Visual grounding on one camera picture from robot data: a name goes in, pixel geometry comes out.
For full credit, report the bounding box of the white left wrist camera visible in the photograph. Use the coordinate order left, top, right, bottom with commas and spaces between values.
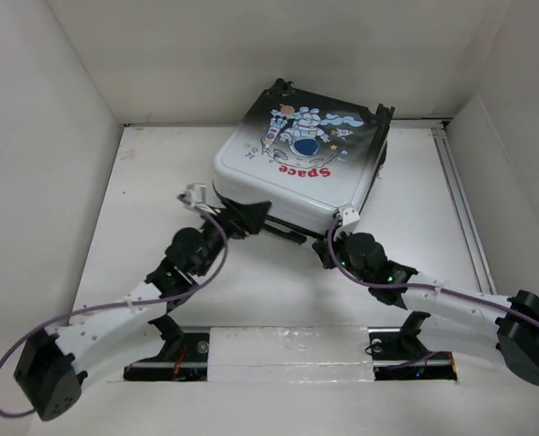
177, 183, 207, 210

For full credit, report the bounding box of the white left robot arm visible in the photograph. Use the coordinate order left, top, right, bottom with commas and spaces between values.
15, 193, 272, 421

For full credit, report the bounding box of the black white astronaut suitcase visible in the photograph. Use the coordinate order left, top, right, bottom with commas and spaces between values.
213, 78, 394, 243

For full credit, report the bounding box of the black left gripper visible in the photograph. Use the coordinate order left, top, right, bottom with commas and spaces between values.
196, 198, 270, 276

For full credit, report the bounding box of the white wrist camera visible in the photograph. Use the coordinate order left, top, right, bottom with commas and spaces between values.
177, 183, 207, 210
334, 204, 361, 240

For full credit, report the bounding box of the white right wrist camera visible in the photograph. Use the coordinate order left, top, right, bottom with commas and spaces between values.
334, 204, 361, 240

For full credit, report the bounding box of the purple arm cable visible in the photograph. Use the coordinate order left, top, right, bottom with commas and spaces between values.
0, 202, 229, 418
325, 215, 538, 328

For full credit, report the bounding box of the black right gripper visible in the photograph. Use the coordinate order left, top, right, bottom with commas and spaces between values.
311, 225, 373, 287

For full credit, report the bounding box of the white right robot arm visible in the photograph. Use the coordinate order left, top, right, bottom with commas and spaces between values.
312, 233, 539, 386

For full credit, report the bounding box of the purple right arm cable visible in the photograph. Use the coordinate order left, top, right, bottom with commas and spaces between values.
325, 215, 538, 328

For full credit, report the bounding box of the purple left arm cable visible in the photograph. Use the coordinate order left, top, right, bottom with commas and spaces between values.
0, 202, 229, 418

